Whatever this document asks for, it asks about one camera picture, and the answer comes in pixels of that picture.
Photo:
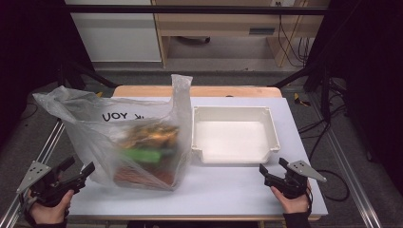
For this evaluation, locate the white cabinet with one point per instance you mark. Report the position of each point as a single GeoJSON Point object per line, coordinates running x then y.
{"type": "Point", "coordinates": [117, 38]}

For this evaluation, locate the person's left hand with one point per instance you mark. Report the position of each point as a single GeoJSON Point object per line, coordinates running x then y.
{"type": "Point", "coordinates": [50, 213]}

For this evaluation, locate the light wooden desk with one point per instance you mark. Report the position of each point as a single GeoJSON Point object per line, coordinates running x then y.
{"type": "Point", "coordinates": [215, 23]}

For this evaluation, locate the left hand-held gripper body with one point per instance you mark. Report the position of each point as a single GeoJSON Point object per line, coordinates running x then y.
{"type": "Point", "coordinates": [41, 185]}

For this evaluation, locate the black curtain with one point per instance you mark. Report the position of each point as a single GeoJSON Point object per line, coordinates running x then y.
{"type": "Point", "coordinates": [28, 47]}
{"type": "Point", "coordinates": [374, 63]}

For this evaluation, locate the translucent plastic bag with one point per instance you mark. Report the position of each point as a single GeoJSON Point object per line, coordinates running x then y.
{"type": "Point", "coordinates": [95, 133]}

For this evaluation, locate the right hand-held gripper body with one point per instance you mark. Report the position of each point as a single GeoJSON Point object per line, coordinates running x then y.
{"type": "Point", "coordinates": [294, 185]}

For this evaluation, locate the white plastic bin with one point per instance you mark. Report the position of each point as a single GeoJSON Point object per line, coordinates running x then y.
{"type": "Point", "coordinates": [233, 141]}

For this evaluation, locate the black metal stand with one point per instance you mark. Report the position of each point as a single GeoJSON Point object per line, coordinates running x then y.
{"type": "Point", "coordinates": [323, 82]}
{"type": "Point", "coordinates": [95, 76]}

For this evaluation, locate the black crossbar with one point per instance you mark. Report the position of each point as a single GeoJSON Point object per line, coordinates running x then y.
{"type": "Point", "coordinates": [190, 9]}

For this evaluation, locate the white table sheet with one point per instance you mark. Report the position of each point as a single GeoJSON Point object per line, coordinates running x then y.
{"type": "Point", "coordinates": [221, 190]}

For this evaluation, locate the aluminium rail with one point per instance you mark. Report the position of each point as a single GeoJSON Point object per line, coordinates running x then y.
{"type": "Point", "coordinates": [348, 174]}
{"type": "Point", "coordinates": [47, 145]}

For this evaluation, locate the orange black chips packet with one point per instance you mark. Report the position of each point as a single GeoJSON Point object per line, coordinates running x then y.
{"type": "Point", "coordinates": [152, 134]}

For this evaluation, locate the yellow black tape strip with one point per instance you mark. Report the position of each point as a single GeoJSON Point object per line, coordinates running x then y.
{"type": "Point", "coordinates": [297, 98]}
{"type": "Point", "coordinates": [99, 94]}

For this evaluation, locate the person's right hand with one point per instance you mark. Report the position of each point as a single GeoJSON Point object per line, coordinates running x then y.
{"type": "Point", "coordinates": [296, 205]}

